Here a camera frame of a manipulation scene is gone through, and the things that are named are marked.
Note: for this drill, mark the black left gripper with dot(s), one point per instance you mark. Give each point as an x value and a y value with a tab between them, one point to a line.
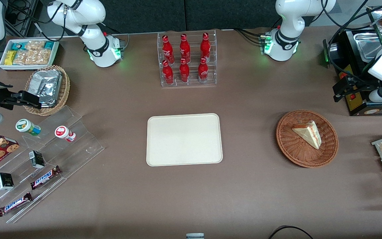
358	87

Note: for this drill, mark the triangle sandwich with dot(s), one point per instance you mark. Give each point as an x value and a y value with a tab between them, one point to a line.
308	134

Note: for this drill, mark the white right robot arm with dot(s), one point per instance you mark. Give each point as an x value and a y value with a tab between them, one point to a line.
95	49

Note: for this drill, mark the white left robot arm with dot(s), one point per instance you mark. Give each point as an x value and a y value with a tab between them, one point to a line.
287	20

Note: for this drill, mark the white snack tray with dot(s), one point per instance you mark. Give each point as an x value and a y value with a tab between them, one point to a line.
2	64

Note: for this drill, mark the light wicker basket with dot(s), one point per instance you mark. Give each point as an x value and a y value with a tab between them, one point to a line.
63	89

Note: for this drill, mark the brown wicker basket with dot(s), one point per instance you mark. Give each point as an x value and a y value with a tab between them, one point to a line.
297	152

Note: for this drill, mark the cream plastic serving tray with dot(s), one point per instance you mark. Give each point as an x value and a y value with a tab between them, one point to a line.
184	139

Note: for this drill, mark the black food warmer case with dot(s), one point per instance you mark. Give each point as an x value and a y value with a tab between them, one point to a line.
360	106

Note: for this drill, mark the green lid yogurt cup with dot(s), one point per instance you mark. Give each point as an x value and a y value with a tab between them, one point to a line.
25	126

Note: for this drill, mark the silver foil packet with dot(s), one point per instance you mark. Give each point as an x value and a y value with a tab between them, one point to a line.
46	86

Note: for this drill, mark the yellow snack packet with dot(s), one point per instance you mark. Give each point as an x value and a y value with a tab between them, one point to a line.
11	57

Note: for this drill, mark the steel food pan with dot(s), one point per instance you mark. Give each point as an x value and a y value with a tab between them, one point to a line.
365	44

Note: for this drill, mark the clear cracker packet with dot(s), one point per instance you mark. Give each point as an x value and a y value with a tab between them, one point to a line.
33	57
34	45

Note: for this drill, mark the red lid yogurt cup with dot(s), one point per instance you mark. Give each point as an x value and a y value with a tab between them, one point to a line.
62	132

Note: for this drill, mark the teal snack packet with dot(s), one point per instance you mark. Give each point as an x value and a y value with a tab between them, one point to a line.
48	44
17	46

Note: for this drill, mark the small black carton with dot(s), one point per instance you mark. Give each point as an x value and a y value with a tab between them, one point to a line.
37	159
4	181

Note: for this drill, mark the clear acrylic stepped display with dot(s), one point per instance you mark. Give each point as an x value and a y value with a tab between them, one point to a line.
78	146

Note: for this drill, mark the snickers chocolate bar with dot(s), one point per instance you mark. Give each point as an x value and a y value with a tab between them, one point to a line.
14	204
45	177

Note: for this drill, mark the red cola bottle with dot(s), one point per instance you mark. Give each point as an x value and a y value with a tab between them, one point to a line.
167	74
184	49
205	48
167	49
184	73
203	72

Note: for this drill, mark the clear acrylic bottle rack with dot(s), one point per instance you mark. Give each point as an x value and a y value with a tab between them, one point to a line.
191	83

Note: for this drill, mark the small grey device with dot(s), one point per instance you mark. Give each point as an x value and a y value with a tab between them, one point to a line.
195	236

